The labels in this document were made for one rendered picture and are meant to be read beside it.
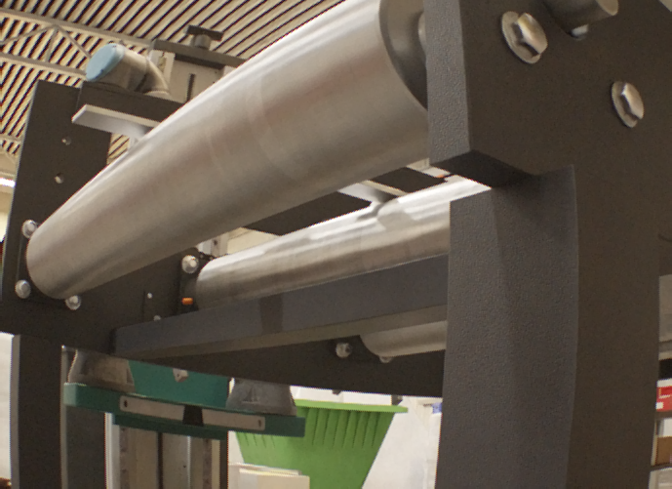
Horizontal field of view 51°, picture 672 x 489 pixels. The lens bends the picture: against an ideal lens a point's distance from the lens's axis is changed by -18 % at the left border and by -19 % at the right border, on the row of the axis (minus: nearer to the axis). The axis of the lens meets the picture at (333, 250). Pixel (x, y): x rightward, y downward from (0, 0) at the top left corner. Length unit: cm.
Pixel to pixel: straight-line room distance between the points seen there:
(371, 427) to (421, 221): 327
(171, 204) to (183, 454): 165
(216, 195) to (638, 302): 35
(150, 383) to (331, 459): 199
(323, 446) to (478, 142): 368
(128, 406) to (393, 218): 120
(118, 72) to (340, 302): 133
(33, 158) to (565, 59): 96
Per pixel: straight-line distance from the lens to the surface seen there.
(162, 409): 197
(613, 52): 44
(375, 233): 88
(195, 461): 223
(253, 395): 211
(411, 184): 158
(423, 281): 63
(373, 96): 44
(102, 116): 75
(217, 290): 115
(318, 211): 144
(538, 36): 36
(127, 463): 215
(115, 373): 193
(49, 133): 125
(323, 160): 50
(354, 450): 405
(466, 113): 31
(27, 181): 121
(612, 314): 32
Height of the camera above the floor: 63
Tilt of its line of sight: 14 degrees up
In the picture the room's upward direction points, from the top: 3 degrees clockwise
